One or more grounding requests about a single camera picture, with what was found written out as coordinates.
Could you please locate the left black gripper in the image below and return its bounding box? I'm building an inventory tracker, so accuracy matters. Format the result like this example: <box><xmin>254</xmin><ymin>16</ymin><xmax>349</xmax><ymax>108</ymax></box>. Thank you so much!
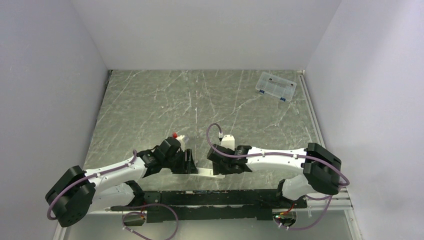
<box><xmin>162</xmin><ymin>148</ymin><xmax>198</xmax><ymax>174</ymax></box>

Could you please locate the white remote control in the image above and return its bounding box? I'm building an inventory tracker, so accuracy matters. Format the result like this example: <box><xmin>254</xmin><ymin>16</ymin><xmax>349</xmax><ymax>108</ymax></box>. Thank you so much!
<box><xmin>194</xmin><ymin>167</ymin><xmax>226</xmax><ymax>179</ymax></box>

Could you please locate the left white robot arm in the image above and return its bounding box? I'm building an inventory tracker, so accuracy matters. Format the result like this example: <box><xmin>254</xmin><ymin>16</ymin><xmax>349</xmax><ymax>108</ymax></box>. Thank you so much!
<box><xmin>45</xmin><ymin>135</ymin><xmax>194</xmax><ymax>228</ymax></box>

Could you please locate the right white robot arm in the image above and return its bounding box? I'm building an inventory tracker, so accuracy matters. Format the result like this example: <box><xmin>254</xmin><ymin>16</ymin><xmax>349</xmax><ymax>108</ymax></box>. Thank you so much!
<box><xmin>206</xmin><ymin>142</ymin><xmax>342</xmax><ymax>208</ymax></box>

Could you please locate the clear plastic organizer box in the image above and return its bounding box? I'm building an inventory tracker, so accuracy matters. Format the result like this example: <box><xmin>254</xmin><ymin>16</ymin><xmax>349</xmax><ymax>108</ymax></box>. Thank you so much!
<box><xmin>255</xmin><ymin>72</ymin><xmax>297</xmax><ymax>102</ymax></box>

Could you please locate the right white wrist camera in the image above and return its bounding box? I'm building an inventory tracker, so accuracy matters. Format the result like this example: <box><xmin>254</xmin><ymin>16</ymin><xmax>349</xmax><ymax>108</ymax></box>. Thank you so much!
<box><xmin>218</xmin><ymin>133</ymin><xmax>236</xmax><ymax>151</ymax></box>

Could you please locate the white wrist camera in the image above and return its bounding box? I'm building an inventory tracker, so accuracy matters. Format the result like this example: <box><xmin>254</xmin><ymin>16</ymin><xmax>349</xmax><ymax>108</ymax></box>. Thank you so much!
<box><xmin>172</xmin><ymin>132</ymin><xmax>189</xmax><ymax>146</ymax></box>
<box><xmin>218</xmin><ymin>133</ymin><xmax>236</xmax><ymax>151</ymax></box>

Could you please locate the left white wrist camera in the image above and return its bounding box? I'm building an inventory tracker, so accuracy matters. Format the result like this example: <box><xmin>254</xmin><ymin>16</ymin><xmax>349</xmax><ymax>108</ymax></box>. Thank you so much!
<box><xmin>172</xmin><ymin>132</ymin><xmax>189</xmax><ymax>146</ymax></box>

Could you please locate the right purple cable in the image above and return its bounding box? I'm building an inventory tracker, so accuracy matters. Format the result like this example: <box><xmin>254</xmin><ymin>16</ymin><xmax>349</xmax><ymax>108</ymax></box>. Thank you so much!
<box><xmin>205</xmin><ymin>123</ymin><xmax>351</xmax><ymax>231</ymax></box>

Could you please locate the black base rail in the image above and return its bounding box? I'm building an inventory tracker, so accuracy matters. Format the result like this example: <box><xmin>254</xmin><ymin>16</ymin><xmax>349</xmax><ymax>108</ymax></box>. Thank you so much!
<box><xmin>131</xmin><ymin>189</ymin><xmax>308</xmax><ymax>223</ymax></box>

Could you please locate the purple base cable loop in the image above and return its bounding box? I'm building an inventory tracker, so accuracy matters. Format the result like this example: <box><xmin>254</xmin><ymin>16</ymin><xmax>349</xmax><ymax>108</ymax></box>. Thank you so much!
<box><xmin>121</xmin><ymin>202</ymin><xmax>180</xmax><ymax>240</ymax></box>

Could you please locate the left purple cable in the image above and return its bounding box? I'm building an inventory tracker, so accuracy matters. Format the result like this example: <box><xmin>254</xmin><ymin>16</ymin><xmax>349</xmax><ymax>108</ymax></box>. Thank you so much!
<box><xmin>46</xmin><ymin>149</ymin><xmax>138</xmax><ymax>221</ymax></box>

